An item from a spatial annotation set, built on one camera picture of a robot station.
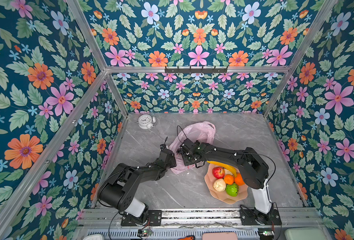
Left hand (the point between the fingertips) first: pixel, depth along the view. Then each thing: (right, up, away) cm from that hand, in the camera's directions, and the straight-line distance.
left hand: (175, 155), depth 93 cm
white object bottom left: (-35, -32, -26) cm, 54 cm away
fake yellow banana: (+23, +3, -34) cm, 41 cm away
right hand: (+7, -2, -2) cm, 7 cm away
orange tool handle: (+8, -33, -26) cm, 42 cm away
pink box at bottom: (+23, -32, -25) cm, 47 cm away
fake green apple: (+31, -15, -17) cm, 38 cm away
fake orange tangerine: (+29, -9, -16) cm, 35 cm away
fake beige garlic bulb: (+25, -13, -15) cm, 32 cm away
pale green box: (+61, -30, -26) cm, 73 cm away
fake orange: (+32, -7, -23) cm, 40 cm away
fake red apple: (+25, -7, -11) cm, 28 cm away
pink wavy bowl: (+27, -18, -15) cm, 36 cm away
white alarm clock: (-24, +22, +18) cm, 37 cm away
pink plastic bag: (+19, +15, +9) cm, 26 cm away
